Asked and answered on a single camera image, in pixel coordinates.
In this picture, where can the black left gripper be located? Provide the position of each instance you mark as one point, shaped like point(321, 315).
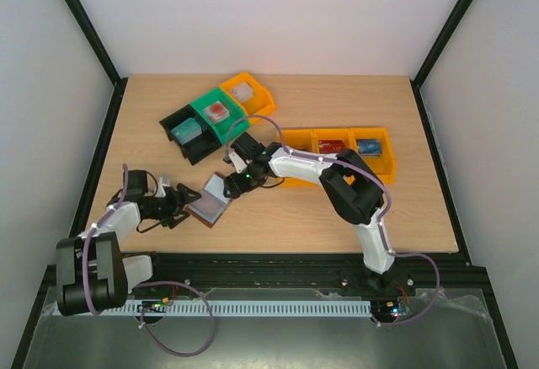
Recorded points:
point(179, 203)

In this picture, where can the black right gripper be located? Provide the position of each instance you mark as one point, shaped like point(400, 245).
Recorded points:
point(232, 184)

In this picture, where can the brown leather card holder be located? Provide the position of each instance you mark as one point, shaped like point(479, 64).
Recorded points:
point(212, 203)

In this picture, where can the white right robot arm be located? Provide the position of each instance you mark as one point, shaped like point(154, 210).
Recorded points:
point(355, 193)

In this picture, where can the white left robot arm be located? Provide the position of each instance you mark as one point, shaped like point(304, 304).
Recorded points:
point(92, 275)

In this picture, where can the teal card stack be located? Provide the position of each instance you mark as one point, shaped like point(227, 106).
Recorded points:
point(187, 130)

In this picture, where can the red white card stack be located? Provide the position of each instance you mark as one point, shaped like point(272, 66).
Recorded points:
point(216, 112)

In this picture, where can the blue card stack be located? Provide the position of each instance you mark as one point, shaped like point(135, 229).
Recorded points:
point(369, 148)

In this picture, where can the black bin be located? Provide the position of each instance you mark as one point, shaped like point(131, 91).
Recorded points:
point(199, 148)

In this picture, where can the green bin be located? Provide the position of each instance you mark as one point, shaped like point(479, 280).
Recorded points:
point(223, 130)

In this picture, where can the yellow bin near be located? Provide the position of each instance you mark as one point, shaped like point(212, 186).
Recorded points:
point(301, 139)

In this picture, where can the yellow bin left group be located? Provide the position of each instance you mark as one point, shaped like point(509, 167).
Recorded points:
point(261, 103)

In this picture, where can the yellow bin middle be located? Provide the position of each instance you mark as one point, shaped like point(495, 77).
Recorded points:
point(343, 134)

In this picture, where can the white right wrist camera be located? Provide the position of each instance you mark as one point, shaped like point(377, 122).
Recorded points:
point(236, 161)

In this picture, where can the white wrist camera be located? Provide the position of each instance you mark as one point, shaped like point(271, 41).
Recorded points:
point(163, 185)
point(236, 161)

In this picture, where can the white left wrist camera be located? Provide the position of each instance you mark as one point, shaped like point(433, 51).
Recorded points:
point(163, 185)

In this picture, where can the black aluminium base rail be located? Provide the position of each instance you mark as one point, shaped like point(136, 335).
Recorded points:
point(204, 271)

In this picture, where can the white slotted cable duct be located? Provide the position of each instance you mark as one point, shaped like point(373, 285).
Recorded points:
point(256, 309)

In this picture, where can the black frame post left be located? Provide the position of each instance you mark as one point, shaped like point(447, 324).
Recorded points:
point(90, 33)

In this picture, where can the black frame post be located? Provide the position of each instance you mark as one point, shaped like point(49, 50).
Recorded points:
point(90, 33)
point(447, 31)

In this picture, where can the black frame post right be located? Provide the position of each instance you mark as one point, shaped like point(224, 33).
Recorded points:
point(447, 31)

